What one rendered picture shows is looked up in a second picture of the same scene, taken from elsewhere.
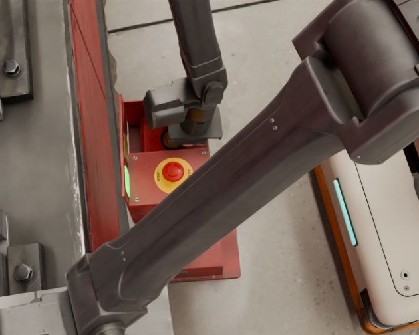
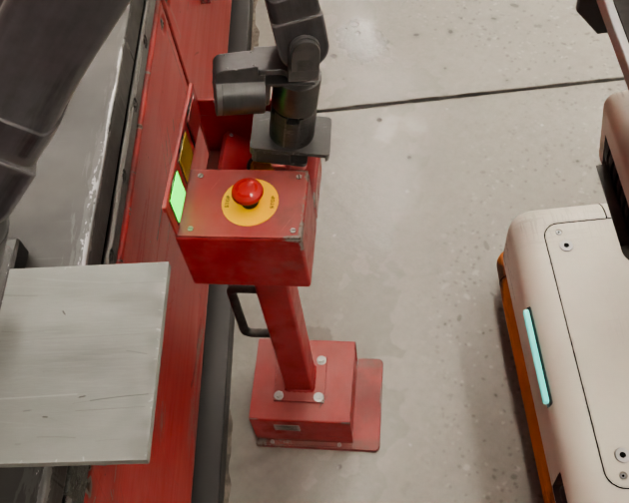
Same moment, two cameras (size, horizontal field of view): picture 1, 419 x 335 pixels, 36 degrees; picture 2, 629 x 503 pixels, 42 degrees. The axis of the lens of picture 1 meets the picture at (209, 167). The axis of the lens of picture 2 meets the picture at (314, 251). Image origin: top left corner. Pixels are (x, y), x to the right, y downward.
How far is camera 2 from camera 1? 38 cm
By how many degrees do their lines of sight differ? 14
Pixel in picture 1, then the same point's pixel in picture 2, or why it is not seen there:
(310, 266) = (485, 449)
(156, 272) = (24, 50)
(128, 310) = not seen: outside the picture
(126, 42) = not seen: hidden behind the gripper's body
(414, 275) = not seen: outside the picture
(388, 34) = not seen: outside the picture
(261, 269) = (411, 444)
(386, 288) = (590, 472)
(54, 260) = not seen: hidden behind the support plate
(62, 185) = (77, 178)
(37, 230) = (26, 232)
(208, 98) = (296, 61)
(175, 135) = (260, 144)
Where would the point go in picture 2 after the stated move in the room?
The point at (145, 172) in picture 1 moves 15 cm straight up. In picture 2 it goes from (211, 195) to (185, 115)
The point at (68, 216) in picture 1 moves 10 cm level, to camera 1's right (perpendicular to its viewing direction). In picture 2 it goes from (73, 218) to (159, 222)
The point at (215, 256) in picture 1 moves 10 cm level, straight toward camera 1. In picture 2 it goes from (341, 408) to (334, 459)
